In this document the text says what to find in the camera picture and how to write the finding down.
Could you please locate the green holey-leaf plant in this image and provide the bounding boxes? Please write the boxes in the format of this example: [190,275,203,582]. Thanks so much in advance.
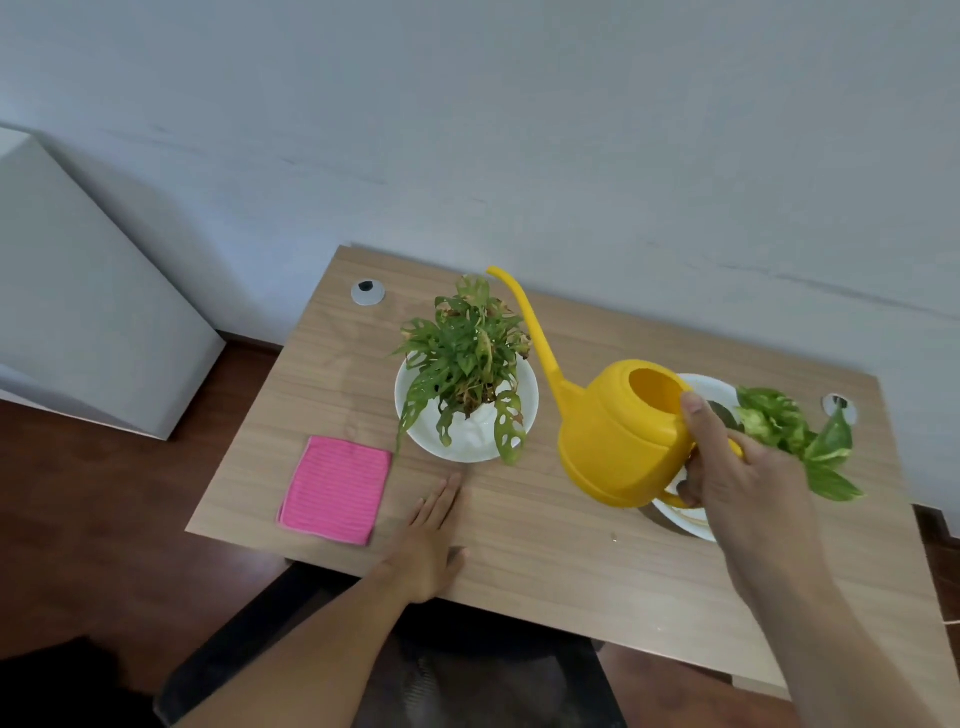
[390,274,534,466]

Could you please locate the person's right hand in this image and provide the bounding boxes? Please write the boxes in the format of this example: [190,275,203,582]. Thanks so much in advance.
[676,390,831,595]

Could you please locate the yellow plastic watering can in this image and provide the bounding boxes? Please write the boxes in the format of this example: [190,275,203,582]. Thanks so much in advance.
[486,266,746,510]

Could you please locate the pink microfibre cloth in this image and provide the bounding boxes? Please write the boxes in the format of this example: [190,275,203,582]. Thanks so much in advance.
[276,435,394,547]

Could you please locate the white cabinet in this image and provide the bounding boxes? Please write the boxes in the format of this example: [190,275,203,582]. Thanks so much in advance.
[0,126,227,442]

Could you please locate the person's left forearm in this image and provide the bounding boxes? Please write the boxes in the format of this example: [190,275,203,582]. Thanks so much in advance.
[174,562,412,728]

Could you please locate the person's left hand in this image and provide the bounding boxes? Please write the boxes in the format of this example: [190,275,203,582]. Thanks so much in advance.
[378,472,468,606]

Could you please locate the person's right forearm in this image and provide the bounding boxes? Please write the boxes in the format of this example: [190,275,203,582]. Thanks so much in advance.
[731,571,940,728]

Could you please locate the variegated green leafy plant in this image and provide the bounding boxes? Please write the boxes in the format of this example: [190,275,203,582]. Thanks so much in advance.
[708,386,865,504]

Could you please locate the black office chair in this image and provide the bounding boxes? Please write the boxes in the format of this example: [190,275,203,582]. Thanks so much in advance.
[153,561,628,728]

